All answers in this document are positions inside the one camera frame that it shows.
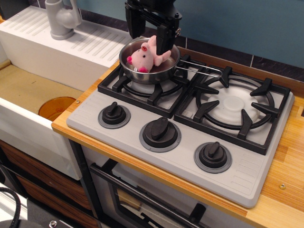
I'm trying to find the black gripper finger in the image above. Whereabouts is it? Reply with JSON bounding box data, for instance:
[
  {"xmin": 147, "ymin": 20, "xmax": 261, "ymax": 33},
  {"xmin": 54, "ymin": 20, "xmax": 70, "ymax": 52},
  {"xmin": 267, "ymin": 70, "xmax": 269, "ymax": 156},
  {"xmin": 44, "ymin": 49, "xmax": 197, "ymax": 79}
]
[
  {"xmin": 125, "ymin": 5, "xmax": 146, "ymax": 39},
  {"xmin": 156, "ymin": 24, "xmax": 181, "ymax": 56}
]

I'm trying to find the pink stuffed pig toy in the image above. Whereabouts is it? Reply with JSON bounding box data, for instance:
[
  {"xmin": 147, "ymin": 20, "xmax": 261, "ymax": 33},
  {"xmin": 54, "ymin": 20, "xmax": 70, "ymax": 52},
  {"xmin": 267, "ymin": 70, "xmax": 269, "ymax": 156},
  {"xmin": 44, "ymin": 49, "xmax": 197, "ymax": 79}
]
[{"xmin": 126, "ymin": 35, "xmax": 171, "ymax": 73}]

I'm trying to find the black right stove knob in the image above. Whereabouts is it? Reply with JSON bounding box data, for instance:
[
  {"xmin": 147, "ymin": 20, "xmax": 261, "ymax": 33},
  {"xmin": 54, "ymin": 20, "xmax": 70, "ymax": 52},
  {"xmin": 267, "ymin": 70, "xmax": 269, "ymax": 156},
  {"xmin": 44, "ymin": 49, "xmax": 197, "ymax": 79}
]
[{"xmin": 194, "ymin": 142, "xmax": 232, "ymax": 174}]

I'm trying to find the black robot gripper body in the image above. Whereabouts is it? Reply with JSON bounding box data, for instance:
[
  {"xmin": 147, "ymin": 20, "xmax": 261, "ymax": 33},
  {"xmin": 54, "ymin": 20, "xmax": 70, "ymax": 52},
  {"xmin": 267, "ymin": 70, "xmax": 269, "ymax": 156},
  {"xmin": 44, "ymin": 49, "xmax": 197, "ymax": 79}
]
[{"xmin": 125, "ymin": 0, "xmax": 182, "ymax": 26}]

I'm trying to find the wooden drawer front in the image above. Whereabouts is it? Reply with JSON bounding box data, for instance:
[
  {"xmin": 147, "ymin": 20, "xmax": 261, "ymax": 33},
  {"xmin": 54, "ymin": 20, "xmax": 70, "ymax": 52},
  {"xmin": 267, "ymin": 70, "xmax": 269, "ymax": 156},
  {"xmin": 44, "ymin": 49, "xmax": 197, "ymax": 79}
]
[{"xmin": 0, "ymin": 141, "xmax": 91, "ymax": 210}]

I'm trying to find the black burner grate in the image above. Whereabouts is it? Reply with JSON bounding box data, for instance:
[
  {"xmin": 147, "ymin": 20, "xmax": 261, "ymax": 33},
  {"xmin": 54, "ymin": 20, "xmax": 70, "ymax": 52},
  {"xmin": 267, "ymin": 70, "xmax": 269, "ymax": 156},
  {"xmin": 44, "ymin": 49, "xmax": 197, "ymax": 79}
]
[
  {"xmin": 174, "ymin": 67, "xmax": 294, "ymax": 155},
  {"xmin": 97, "ymin": 55, "xmax": 206, "ymax": 118}
]

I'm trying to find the grey toy stove top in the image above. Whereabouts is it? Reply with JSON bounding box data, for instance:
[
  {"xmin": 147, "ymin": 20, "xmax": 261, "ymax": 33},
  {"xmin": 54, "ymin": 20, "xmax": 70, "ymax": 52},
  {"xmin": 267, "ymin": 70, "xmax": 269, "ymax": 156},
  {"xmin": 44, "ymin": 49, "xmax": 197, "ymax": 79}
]
[{"xmin": 66, "ymin": 62, "xmax": 295, "ymax": 209}]

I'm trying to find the black stove knob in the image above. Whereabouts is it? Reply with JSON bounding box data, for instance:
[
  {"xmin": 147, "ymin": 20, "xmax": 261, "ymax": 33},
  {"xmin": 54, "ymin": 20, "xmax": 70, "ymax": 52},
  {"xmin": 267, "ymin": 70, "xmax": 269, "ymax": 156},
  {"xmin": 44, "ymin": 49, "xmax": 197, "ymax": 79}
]
[
  {"xmin": 97, "ymin": 102, "xmax": 131, "ymax": 129},
  {"xmin": 139, "ymin": 117, "xmax": 181, "ymax": 153},
  {"xmin": 194, "ymin": 142, "xmax": 232, "ymax": 174}
]

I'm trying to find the stainless steel pan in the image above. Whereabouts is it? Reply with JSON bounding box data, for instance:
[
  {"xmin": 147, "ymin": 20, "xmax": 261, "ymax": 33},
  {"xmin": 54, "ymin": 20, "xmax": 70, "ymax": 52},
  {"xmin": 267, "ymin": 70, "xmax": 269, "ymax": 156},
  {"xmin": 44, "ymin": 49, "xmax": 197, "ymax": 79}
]
[{"xmin": 119, "ymin": 38, "xmax": 223, "ymax": 85}]

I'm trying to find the orange plastic bowl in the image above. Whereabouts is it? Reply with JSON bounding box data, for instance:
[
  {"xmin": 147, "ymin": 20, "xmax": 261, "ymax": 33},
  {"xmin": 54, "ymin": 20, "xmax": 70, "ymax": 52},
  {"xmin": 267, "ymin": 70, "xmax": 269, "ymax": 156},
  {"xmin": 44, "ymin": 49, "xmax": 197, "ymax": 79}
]
[{"xmin": 38, "ymin": 96, "xmax": 76, "ymax": 121}]

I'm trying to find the toy oven door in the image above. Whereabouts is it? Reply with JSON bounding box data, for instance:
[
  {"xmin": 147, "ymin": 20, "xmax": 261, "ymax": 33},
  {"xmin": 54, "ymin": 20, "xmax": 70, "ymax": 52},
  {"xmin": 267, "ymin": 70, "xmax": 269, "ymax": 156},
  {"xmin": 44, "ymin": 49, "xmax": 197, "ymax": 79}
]
[{"xmin": 89, "ymin": 160, "xmax": 251, "ymax": 228}]

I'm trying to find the black right burner grate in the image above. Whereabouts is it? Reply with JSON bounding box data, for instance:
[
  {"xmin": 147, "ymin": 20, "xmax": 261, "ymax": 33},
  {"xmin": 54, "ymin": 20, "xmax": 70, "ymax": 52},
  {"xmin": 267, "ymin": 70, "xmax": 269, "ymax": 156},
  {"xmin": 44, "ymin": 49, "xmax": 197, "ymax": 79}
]
[{"xmin": 174, "ymin": 67, "xmax": 294, "ymax": 155}]

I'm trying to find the white toy sink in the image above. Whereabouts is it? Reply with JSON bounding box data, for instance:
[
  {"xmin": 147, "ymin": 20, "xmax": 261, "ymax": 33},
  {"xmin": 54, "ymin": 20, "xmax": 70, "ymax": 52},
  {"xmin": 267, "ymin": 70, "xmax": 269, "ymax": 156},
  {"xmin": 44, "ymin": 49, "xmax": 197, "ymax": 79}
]
[{"xmin": 0, "ymin": 6, "xmax": 131, "ymax": 180}]

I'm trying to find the black middle stove knob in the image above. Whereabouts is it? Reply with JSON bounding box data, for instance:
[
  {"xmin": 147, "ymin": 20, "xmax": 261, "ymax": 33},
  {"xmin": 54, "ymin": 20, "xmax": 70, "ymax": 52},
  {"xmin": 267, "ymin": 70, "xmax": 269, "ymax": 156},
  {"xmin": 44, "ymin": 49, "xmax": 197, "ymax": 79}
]
[{"xmin": 139, "ymin": 117, "xmax": 181, "ymax": 153}]

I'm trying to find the black left stove knob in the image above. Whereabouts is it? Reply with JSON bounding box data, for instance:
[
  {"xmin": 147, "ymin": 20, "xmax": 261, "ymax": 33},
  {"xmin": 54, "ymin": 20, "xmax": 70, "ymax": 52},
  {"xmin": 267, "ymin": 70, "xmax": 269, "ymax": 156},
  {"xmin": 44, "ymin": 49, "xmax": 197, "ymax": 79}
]
[{"xmin": 97, "ymin": 102, "xmax": 131, "ymax": 129}]

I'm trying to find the grey toy faucet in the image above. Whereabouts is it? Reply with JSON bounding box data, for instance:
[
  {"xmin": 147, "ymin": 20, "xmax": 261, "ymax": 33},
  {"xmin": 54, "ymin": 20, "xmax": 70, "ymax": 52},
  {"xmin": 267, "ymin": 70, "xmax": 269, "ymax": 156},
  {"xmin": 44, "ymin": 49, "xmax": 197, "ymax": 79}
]
[{"xmin": 45, "ymin": 0, "xmax": 82, "ymax": 40}]

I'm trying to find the black oven door handle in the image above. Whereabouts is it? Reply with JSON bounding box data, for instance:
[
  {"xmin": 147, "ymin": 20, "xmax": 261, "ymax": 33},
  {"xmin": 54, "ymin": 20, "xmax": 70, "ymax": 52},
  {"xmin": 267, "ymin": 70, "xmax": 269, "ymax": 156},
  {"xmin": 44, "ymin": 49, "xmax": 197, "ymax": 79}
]
[{"xmin": 90, "ymin": 163, "xmax": 199, "ymax": 228}]

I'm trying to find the black left burner grate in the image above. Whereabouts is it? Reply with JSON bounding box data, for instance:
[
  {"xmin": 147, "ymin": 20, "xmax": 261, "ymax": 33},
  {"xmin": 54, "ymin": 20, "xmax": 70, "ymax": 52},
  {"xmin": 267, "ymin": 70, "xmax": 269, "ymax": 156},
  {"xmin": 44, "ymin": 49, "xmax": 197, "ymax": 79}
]
[{"xmin": 97, "ymin": 55, "xmax": 206, "ymax": 118}]

